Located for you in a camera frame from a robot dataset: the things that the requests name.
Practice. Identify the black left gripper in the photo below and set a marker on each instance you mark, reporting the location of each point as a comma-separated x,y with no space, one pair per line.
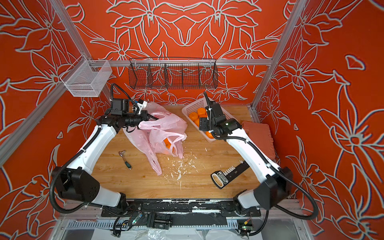
145,116

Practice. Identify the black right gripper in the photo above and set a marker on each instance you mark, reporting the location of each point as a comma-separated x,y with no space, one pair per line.
205,122

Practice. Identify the pink plastic bag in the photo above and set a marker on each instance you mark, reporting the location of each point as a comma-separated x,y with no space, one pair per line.
149,137

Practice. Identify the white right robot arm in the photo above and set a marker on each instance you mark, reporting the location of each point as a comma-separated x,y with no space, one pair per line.
275,182

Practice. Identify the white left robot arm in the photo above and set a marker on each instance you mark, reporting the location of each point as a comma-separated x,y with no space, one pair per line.
73,186

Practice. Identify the orange mandarin back top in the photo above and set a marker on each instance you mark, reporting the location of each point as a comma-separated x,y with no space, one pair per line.
201,112

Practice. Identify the red plastic tool case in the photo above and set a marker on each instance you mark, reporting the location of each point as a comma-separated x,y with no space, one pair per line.
261,135

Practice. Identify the black handheld label tool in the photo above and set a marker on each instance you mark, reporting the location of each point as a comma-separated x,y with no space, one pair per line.
222,178

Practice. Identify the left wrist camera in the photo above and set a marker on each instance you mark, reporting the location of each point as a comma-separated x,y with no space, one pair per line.
121,107

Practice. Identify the black wire wall basket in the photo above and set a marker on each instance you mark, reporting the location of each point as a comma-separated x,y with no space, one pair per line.
173,74

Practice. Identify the small green handled screwdriver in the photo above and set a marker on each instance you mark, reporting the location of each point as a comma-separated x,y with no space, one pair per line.
127,164

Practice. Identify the clear wire mesh basket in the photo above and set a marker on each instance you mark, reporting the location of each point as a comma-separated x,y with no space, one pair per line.
84,80

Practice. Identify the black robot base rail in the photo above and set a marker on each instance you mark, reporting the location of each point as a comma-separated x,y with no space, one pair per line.
183,213

